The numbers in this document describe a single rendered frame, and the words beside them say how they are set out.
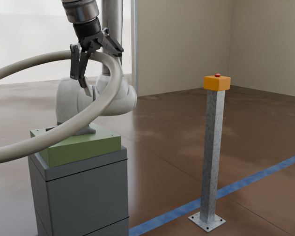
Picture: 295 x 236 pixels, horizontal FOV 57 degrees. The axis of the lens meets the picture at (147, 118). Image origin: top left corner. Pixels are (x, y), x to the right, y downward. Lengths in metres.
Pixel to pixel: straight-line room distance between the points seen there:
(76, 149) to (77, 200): 0.25
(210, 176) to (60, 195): 1.07
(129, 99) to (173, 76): 5.47
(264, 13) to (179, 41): 2.17
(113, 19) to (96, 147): 0.58
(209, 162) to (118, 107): 0.86
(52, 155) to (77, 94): 0.31
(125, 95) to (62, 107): 0.30
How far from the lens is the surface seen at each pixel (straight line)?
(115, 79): 0.66
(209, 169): 1.96
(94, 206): 1.41
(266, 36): 7.49
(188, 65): 7.09
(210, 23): 7.53
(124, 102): 1.34
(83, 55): 0.83
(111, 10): 1.30
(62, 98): 1.33
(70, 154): 1.24
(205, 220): 2.18
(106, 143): 1.29
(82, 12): 0.78
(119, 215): 1.51
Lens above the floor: 1.33
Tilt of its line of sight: 17 degrees down
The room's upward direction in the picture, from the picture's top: straight up
